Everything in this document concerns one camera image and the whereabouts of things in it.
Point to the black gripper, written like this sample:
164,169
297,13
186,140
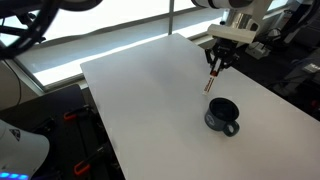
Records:
224,48

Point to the white marker with orange cap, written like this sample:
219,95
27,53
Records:
209,85

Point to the white grey Franka robot arm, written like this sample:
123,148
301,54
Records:
246,10

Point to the white robot base with logo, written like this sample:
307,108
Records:
20,150

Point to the white plastic device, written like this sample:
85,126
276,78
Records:
258,50

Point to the dark teal mug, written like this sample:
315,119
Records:
213,120

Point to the grey metal window bar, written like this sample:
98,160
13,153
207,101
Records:
171,16

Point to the grey case with label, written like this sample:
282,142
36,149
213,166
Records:
311,66

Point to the grey window sill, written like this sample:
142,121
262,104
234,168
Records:
83,50

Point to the black side table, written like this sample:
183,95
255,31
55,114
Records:
50,103

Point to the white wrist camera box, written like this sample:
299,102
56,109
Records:
230,33

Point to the black camera stand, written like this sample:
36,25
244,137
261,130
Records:
13,30

